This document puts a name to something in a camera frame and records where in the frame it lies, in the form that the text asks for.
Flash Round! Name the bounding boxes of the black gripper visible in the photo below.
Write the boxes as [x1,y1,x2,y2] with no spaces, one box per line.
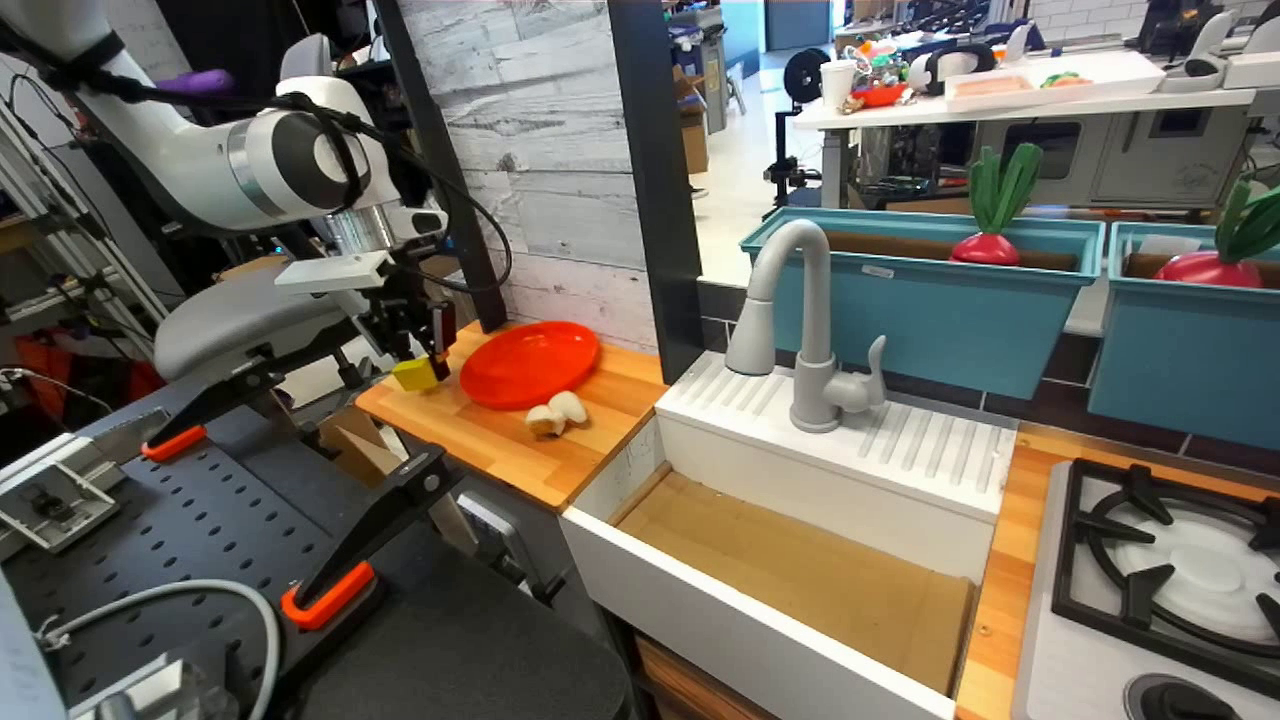
[359,253,462,386]

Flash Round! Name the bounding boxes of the yellow toy block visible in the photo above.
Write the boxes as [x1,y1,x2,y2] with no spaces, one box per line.
[392,349,444,397]

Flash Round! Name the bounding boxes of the red round plate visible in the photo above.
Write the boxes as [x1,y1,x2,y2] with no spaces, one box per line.
[455,316,609,416]

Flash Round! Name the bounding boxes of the white toy mushroom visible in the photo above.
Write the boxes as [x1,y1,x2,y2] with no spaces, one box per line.
[520,388,595,446]

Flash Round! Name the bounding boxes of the black vertical pillar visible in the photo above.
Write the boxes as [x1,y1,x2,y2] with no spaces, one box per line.
[604,0,707,388]

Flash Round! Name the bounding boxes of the grey toy faucet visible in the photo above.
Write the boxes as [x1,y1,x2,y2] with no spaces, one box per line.
[723,212,893,438]

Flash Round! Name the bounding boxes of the small white square box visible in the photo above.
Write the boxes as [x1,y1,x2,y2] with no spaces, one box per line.
[0,461,124,555]

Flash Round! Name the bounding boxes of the white toy sink basin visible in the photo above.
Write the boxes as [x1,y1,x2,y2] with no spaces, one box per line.
[555,349,1022,720]

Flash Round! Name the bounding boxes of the blue planter bin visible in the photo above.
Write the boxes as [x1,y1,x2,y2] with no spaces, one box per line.
[735,205,1112,405]
[1083,218,1280,457]

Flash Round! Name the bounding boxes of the red toy radish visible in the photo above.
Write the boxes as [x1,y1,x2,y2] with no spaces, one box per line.
[1151,176,1280,294]
[943,140,1049,267]

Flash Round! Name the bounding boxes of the white background table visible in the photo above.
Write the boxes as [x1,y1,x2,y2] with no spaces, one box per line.
[796,44,1280,212]

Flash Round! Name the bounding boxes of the grey toy stove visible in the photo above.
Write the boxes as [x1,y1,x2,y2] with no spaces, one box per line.
[1007,453,1280,720]

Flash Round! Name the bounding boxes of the black stove knob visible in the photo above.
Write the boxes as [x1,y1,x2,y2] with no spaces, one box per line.
[1126,669,1243,720]

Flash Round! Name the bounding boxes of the black clamp orange handle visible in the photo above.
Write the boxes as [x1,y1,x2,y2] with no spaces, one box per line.
[136,369,271,469]
[271,446,464,637]

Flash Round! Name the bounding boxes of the grey cable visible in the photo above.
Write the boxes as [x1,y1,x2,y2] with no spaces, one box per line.
[35,572,290,720]

